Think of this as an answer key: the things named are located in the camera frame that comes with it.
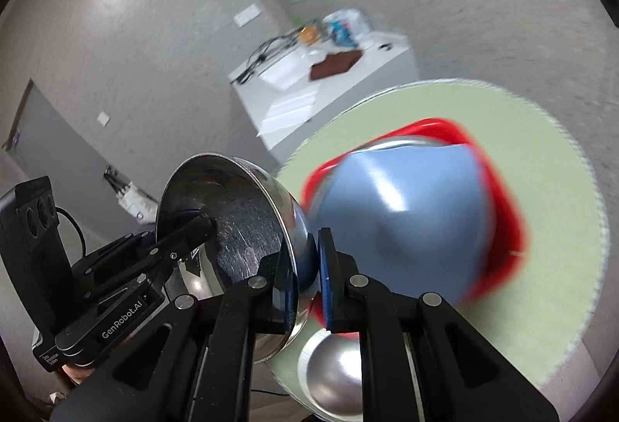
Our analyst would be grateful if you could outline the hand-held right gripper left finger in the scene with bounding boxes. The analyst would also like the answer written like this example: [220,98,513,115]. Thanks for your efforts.
[50,252,298,422]

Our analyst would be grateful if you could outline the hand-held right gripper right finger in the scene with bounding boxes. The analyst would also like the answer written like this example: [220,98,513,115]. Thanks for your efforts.
[316,227,558,422]

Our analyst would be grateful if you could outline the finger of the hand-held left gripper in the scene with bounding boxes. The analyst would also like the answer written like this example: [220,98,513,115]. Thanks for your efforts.
[72,231,160,278]
[90,211,219,303]

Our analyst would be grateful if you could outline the large stainless steel bowl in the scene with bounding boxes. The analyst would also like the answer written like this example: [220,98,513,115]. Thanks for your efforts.
[156,153,311,363]

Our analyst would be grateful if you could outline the blue plastic bowl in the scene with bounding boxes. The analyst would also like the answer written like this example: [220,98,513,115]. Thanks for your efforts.
[304,145,495,327]

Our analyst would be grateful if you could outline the red plastic tray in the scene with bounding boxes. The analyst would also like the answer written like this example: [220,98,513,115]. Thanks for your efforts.
[300,117,529,341]

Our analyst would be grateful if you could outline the white device with tripod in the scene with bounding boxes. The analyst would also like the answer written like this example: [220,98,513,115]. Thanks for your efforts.
[103,165,161,223]

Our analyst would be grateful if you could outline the small stainless steel bowl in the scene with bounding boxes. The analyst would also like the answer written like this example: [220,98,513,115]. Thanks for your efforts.
[297,329,369,422]

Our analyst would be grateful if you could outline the grey door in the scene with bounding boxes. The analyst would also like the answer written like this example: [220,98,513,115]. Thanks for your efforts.
[0,78,162,222]

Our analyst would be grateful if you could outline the white paper sheets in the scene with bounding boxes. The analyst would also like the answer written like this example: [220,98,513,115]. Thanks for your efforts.
[258,87,321,138]

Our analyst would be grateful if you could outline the white table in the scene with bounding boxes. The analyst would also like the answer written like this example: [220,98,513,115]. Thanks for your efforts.
[229,29,419,167]

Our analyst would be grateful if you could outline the brown cloth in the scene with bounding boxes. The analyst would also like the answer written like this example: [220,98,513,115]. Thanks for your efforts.
[308,50,364,82]

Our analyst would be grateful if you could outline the green round table mat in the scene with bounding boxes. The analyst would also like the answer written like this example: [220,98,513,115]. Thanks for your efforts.
[265,78,608,406]

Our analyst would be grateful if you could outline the clear plastic bag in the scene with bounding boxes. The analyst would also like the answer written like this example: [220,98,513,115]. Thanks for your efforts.
[321,8,372,49]

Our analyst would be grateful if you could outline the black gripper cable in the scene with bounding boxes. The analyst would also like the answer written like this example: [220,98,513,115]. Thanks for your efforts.
[55,206,87,259]

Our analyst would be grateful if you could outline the black cables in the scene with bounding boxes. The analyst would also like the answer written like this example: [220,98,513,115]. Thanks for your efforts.
[234,34,303,85]

